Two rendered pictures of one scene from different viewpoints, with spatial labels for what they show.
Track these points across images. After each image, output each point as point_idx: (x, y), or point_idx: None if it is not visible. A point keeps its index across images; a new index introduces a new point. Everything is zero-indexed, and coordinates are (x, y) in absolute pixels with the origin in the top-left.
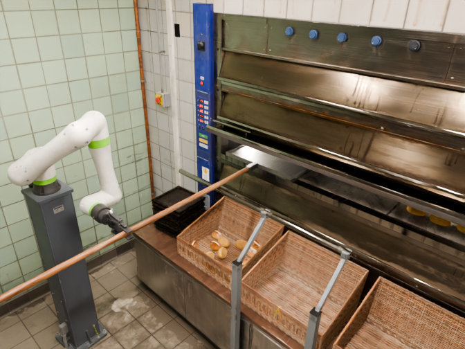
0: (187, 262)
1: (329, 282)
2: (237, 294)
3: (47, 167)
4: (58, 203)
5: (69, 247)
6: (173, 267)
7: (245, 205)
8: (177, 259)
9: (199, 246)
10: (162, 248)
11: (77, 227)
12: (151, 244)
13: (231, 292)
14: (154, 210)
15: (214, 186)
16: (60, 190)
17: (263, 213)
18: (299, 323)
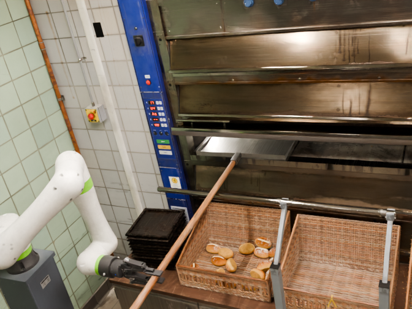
0: (197, 289)
1: (385, 249)
2: (282, 300)
3: (35, 235)
4: (43, 275)
5: None
6: (181, 302)
7: (257, 202)
8: (184, 290)
9: (200, 268)
10: (159, 286)
11: (68, 295)
12: (143, 286)
13: (274, 301)
14: (132, 246)
15: (213, 193)
16: (40, 259)
17: (284, 203)
18: (359, 304)
